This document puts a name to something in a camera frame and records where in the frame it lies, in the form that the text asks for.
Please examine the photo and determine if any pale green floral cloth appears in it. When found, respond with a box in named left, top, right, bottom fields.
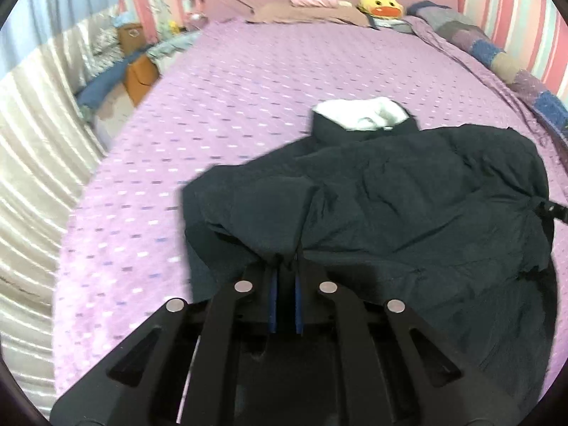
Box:
left=146, top=31, right=201, bottom=62

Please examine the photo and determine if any blue sheer curtain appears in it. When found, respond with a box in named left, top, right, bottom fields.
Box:
left=0, top=0, right=121, bottom=81

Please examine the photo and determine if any purple dotted bedspread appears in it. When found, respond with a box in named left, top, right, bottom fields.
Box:
left=51, top=17, right=568, bottom=391

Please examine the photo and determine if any small cardboard box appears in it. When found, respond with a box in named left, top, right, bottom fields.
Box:
left=116, top=22, right=145, bottom=56

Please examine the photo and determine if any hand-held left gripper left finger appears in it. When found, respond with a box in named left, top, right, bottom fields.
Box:
left=49, top=263, right=280, bottom=426

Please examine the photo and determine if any orange cardboard box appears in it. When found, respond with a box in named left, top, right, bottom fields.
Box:
left=124, top=53, right=160, bottom=107

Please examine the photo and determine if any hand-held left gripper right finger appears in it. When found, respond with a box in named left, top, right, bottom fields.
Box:
left=294, top=255, right=521, bottom=426

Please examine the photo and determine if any brown pillow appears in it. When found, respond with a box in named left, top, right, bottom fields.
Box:
left=246, top=1, right=378, bottom=30

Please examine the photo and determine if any black jacket with white lining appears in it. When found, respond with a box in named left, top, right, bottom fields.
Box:
left=182, top=97, right=557, bottom=413

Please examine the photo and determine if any cream satin curtain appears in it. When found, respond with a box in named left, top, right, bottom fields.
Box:
left=0, top=4, right=121, bottom=409

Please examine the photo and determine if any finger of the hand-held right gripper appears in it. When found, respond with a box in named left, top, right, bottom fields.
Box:
left=534, top=197, right=568, bottom=228

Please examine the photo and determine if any yellow duck plush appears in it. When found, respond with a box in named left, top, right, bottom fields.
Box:
left=357, top=0, right=404, bottom=21

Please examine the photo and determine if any blue cloth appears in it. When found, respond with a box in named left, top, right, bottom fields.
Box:
left=75, top=51, right=152, bottom=118

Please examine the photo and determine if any patchwork quilt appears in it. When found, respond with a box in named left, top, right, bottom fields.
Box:
left=406, top=1, right=568, bottom=143

